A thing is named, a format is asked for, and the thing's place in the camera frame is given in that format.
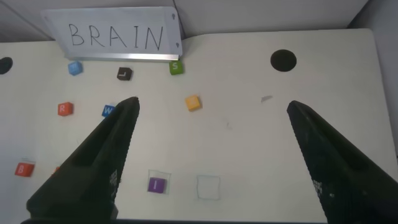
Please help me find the orange letter R block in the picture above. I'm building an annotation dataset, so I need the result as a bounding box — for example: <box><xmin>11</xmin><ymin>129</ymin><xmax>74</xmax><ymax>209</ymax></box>
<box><xmin>57</xmin><ymin>101</ymin><xmax>75</xmax><ymax>117</ymax></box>

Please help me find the green letter S block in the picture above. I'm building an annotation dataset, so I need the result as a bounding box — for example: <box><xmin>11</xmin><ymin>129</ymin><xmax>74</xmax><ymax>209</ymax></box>
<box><xmin>169</xmin><ymin>60</ymin><xmax>184</xmax><ymax>76</ymax></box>

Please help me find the yellow letter N block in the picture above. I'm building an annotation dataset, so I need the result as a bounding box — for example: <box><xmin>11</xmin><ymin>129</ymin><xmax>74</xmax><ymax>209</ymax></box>
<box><xmin>184</xmin><ymin>94</ymin><xmax>203</xmax><ymax>112</ymax></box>

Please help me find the white BRAIN sign board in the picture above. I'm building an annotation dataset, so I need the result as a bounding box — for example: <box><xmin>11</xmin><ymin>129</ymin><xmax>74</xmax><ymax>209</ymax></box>
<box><xmin>40</xmin><ymin>6</ymin><xmax>183</xmax><ymax>62</ymax></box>

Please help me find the blue letter W block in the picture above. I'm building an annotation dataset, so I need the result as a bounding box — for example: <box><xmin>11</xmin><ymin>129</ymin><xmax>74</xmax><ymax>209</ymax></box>
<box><xmin>101</xmin><ymin>104</ymin><xmax>116</xmax><ymax>118</ymax></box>

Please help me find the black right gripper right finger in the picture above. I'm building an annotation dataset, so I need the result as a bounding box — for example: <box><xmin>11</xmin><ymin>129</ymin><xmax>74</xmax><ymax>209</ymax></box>
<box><xmin>286</xmin><ymin>100</ymin><xmax>398</xmax><ymax>223</ymax></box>

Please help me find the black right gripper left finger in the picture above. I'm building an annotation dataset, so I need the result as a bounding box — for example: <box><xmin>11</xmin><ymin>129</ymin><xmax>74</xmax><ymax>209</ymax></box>
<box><xmin>21</xmin><ymin>96</ymin><xmax>141</xmax><ymax>222</ymax></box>

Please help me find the purple letter I block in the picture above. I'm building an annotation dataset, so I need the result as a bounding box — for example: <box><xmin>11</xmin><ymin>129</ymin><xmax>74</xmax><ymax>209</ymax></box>
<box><xmin>147</xmin><ymin>177</ymin><xmax>168</xmax><ymax>194</ymax></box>

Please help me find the black letter L block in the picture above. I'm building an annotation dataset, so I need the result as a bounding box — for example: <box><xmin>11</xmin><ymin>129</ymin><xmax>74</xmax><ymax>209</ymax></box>
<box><xmin>116</xmin><ymin>67</ymin><xmax>134</xmax><ymax>82</ymax></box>

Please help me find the black table cable hole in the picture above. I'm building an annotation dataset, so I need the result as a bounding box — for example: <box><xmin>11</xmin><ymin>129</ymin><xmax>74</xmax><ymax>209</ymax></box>
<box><xmin>269</xmin><ymin>49</ymin><xmax>298</xmax><ymax>73</ymax></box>
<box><xmin>0</xmin><ymin>57</ymin><xmax>14</xmax><ymax>75</ymax></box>

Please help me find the orange letter B block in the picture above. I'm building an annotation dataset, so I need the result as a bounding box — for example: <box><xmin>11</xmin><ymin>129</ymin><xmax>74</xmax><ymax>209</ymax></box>
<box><xmin>14</xmin><ymin>162</ymin><xmax>35</xmax><ymax>178</ymax></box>

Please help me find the light blue letter block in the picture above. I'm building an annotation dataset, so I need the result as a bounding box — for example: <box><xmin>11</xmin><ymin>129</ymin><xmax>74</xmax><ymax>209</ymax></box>
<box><xmin>67</xmin><ymin>60</ymin><xmax>84</xmax><ymax>77</ymax></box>

